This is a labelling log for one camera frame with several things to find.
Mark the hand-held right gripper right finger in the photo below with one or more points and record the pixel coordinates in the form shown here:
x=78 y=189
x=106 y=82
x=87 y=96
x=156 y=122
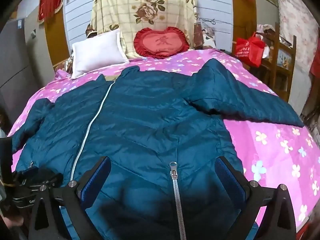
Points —
x=228 y=178

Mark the pink floral bed sheet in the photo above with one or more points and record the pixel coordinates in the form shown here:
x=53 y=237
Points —
x=275 y=155

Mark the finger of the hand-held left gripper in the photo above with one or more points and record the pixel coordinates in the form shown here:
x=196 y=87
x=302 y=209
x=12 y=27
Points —
x=42 y=176

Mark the pink floral curtain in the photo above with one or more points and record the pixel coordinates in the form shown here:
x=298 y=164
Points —
x=297 y=30

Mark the grey wardrobe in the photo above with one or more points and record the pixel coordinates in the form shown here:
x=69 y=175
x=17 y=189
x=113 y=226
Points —
x=20 y=67

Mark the red shopping bag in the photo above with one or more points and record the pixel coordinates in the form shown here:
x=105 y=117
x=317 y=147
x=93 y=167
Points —
x=247 y=51

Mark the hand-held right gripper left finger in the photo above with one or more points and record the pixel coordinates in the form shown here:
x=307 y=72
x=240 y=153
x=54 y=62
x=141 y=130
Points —
x=97 y=178

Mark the red heart cushion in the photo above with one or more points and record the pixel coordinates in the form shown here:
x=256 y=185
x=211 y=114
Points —
x=162 y=42

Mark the cream rose print quilt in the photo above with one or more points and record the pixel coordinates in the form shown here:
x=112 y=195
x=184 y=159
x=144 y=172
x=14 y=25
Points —
x=140 y=5

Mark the wooden chair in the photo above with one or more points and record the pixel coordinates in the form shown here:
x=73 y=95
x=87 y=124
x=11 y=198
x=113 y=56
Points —
x=291 y=67

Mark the teal down jacket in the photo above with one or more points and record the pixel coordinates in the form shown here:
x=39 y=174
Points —
x=150 y=117

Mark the red fringed banner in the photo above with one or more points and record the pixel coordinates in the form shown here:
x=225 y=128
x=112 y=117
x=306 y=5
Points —
x=50 y=0

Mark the white pillow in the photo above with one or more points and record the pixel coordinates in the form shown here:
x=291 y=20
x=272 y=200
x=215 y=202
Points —
x=97 y=52

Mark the wooden door panel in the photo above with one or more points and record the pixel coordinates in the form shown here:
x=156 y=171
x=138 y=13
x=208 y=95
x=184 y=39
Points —
x=56 y=37

